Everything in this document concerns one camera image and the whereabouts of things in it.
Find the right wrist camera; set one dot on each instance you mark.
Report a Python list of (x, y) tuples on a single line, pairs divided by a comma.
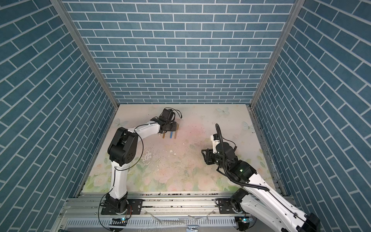
[(215, 141)]

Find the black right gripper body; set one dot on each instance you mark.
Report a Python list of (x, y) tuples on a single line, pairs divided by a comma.
[(212, 158)]

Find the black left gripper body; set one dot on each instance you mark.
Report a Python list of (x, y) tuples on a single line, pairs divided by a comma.
[(171, 126)]

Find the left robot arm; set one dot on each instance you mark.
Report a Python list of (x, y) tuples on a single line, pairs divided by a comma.
[(122, 151)]

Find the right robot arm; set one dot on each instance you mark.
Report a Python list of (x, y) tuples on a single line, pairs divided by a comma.
[(255, 196)]

